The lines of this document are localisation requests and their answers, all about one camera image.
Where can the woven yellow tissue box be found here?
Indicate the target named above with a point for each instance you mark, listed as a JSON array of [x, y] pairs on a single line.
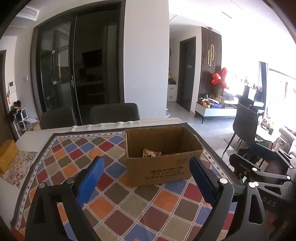
[[7, 153]]

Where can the red bow decoration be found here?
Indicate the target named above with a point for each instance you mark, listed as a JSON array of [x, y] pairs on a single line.
[[220, 78]]

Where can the grey dining chair middle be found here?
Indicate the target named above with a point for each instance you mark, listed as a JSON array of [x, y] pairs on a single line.
[[113, 113]]

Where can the grey dining chair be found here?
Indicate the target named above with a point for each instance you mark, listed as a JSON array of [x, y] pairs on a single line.
[[58, 118], [113, 113]]

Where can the black glass sliding door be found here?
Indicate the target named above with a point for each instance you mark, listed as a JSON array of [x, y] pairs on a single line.
[[55, 65]]

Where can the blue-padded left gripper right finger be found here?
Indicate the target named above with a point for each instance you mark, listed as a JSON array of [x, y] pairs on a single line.
[[249, 220]]

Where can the grey chair right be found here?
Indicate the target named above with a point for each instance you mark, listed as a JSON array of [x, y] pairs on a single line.
[[244, 126]]

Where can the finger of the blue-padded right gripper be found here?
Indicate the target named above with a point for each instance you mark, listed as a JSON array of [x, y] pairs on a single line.
[[276, 171], [271, 155]]

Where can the patterned placemat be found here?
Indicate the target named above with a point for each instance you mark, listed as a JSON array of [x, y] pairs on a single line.
[[18, 168]]

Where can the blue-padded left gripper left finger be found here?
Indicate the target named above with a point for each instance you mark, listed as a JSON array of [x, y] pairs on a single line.
[[44, 221]]

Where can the brown cardboard box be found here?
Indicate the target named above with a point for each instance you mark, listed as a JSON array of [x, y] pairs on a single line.
[[177, 144]]

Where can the colourful diamond pattern tablecloth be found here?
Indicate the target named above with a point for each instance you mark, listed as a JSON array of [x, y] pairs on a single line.
[[116, 209]]

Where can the tan waffle snack packet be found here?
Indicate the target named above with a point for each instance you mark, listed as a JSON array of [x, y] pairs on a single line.
[[150, 153]]

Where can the white low cabinet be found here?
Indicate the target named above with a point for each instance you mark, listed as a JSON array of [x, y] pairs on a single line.
[[227, 112]]

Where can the grey dining chair left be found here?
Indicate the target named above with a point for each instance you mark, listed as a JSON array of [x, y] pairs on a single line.
[[58, 118]]

